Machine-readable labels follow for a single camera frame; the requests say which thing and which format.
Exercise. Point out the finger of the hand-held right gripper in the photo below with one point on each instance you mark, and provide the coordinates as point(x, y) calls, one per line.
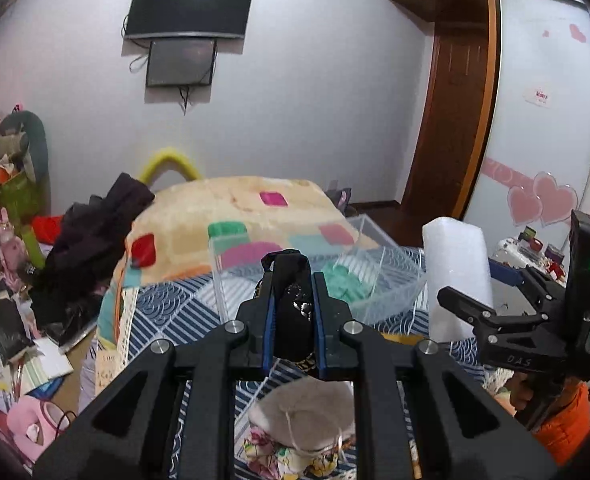
point(467, 306)
point(507, 272)

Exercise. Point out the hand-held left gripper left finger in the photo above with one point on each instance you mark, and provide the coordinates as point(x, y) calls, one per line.
point(269, 321)

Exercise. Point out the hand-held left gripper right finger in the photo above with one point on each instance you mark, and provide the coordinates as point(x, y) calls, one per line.
point(320, 321)

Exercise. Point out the black sock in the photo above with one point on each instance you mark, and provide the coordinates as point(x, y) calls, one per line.
point(291, 310)

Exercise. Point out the white foam block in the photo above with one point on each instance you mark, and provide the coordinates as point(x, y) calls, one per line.
point(455, 280)

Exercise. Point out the clear plastic box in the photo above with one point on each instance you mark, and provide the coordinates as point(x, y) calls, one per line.
point(375, 280)

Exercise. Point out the person's right forearm orange sleeve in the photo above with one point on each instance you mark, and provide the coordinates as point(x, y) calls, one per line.
point(565, 425)

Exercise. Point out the person's right hand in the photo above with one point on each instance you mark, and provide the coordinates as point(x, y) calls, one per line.
point(517, 399)

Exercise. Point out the small toys clutter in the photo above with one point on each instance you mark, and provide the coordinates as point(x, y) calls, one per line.
point(532, 252)

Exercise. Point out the green cloth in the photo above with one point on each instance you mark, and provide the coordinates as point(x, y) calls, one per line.
point(352, 282)

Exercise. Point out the pink heart stickers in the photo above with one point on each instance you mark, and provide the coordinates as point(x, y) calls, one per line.
point(542, 200)

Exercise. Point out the blue patterned bed sheet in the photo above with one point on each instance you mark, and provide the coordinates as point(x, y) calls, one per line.
point(175, 310)

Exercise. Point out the beige plush patchwork blanket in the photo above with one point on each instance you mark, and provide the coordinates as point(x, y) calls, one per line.
point(235, 225)

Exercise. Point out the white sliding wardrobe door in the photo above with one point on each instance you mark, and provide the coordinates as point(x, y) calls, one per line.
point(545, 110)

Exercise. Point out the white door label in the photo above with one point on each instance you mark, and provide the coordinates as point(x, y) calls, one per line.
point(537, 96)

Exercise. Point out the yellow foam tube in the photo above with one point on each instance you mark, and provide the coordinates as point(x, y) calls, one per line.
point(169, 162)

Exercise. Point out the dark clothing pile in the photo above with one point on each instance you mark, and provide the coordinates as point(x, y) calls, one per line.
point(92, 240)

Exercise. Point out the wooden wardrobe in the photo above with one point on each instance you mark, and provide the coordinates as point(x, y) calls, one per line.
point(445, 85)

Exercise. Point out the red cloth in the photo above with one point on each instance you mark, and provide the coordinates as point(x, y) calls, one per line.
point(47, 227)

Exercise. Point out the pile of papers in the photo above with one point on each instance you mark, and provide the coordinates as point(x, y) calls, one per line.
point(20, 355)

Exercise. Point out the pink bag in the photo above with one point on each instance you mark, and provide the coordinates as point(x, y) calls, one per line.
point(35, 420)

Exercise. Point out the pink rabbit toy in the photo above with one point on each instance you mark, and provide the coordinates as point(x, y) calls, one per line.
point(10, 250)

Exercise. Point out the grey plush toy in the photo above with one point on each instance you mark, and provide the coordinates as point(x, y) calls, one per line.
point(22, 142)

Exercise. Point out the small black wall screen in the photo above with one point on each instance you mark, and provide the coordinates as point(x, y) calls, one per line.
point(181, 62)

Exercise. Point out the black wall television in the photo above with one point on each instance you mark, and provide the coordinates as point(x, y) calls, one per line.
point(190, 5)

